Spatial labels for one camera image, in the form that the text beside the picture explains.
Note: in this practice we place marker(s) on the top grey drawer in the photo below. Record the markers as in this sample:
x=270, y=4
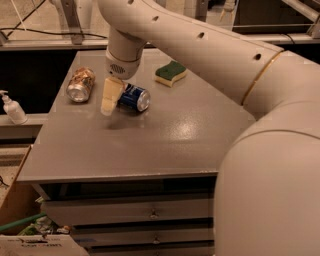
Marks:
x=129, y=209

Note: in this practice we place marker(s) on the grey drawer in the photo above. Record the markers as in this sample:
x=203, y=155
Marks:
x=140, y=235
x=129, y=209
x=169, y=249

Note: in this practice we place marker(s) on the bottom grey drawer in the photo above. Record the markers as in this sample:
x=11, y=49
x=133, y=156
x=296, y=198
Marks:
x=169, y=249

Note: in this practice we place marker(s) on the metal window frame rail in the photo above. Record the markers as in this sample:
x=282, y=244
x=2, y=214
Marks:
x=53, y=44

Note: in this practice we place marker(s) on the cardboard box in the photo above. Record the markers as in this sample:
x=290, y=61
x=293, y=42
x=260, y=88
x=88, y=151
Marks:
x=18, y=209

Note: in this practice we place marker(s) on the blue pepsi can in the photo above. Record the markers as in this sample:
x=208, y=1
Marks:
x=135, y=97

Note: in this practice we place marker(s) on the middle grey drawer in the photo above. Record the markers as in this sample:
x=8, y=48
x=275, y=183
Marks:
x=140, y=235

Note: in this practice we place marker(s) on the grey drawer cabinet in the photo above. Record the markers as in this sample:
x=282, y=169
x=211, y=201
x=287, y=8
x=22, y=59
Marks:
x=172, y=148

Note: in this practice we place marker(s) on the green and yellow sponge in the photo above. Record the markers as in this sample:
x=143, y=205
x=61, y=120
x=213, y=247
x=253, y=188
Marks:
x=170, y=73

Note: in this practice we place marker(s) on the white pump bottle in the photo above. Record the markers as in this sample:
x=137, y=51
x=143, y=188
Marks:
x=13, y=109

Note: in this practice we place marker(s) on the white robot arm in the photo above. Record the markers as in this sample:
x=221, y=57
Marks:
x=268, y=187

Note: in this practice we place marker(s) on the gold patterned drink can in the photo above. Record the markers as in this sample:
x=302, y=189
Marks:
x=80, y=85

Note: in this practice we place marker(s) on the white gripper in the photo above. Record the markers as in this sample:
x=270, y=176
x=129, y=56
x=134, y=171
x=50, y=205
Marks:
x=121, y=69

